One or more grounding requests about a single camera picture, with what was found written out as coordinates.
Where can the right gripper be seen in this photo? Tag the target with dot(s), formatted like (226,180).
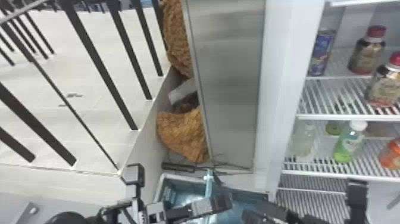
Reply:
(265,214)

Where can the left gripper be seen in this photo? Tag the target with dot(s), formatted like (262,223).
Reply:
(156,213)

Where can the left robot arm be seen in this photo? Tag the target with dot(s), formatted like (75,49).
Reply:
(67,218)

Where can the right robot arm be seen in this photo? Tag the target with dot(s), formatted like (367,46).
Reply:
(312,219)

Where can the blue basket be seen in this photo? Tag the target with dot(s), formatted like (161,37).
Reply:
(184,190)

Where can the brown woven basket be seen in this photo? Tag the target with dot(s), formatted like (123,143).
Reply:
(184,134)
(176,37)

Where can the clear bottle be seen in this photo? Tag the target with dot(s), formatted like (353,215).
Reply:
(302,140)

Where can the green bottle with white cap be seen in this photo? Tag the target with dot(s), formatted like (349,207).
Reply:
(345,145)

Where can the grey block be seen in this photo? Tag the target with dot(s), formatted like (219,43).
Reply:
(182,92)

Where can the white fridge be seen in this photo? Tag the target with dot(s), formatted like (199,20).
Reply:
(229,78)

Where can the orange bottle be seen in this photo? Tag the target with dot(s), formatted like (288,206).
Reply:
(391,156)

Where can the blue can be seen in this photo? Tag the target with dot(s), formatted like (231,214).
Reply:
(322,51)

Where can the dark bottle with red cap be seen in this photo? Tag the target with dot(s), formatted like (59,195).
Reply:
(382,87)
(366,54)

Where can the black railing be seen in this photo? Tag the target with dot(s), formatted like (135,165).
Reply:
(93,53)

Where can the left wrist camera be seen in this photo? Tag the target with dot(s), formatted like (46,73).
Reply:
(135,175)

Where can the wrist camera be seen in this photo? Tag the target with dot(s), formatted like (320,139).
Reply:
(357,200)
(135,175)

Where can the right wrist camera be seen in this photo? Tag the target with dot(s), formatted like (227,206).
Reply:
(357,200)

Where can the grey metal bracket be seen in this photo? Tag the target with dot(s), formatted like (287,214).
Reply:
(28,212)

